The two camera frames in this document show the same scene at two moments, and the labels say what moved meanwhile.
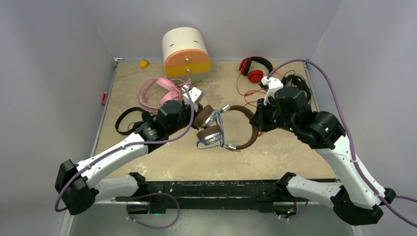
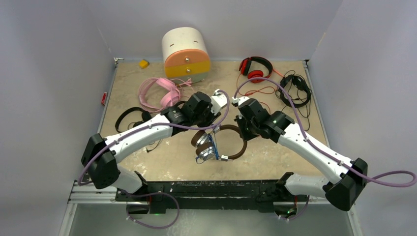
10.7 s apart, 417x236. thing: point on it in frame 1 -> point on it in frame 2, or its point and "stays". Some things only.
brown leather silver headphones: [213, 136] -> [205, 150]
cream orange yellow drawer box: [186, 54] stays
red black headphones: [253, 75] stays
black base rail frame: [211, 193] stays
